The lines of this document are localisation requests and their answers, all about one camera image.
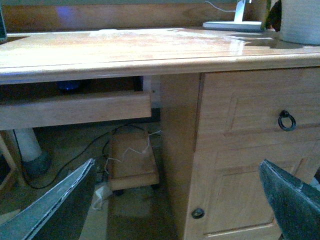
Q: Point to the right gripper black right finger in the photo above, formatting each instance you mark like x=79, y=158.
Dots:
x=295, y=204

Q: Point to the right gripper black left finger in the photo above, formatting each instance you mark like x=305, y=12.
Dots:
x=60, y=214

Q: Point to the wooden keyboard tray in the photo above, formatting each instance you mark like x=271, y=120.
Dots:
x=74, y=109

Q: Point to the dark computer mouse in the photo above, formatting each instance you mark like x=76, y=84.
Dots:
x=70, y=86

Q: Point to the white power adapter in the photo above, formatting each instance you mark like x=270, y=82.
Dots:
x=102, y=193

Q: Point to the small wooden wheeled stand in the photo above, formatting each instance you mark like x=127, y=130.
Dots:
x=131, y=162

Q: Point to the black round door knob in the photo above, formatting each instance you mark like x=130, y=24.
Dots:
x=197, y=213

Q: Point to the wooden desk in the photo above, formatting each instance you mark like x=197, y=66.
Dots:
x=221, y=95

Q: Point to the white plant pot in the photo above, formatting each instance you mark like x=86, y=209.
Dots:
x=300, y=22

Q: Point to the grey laptop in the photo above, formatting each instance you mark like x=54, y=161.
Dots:
x=3, y=32

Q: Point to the white desk lamp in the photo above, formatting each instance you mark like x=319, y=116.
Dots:
x=237, y=24

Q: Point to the white wall pipe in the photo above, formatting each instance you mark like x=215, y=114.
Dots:
x=35, y=161

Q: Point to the black ring drawer handle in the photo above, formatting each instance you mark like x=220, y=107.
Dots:
x=286, y=121

